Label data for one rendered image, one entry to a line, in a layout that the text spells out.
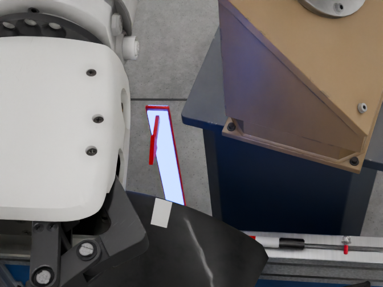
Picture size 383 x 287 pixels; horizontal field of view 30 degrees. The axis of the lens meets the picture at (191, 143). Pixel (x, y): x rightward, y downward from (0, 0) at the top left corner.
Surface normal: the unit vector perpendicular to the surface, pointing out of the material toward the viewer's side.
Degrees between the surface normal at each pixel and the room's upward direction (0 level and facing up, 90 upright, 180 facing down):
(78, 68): 9
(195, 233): 22
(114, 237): 0
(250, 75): 90
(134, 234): 0
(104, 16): 55
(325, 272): 90
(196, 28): 0
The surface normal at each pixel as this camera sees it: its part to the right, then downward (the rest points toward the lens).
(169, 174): -0.10, 0.83
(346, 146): -0.37, 0.79
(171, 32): -0.07, -0.55
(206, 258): 0.29, -0.65
